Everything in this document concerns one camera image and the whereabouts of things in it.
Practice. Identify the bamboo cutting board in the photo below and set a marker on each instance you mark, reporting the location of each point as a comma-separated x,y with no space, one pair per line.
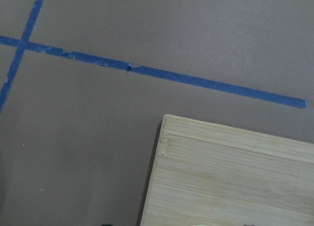
206,174

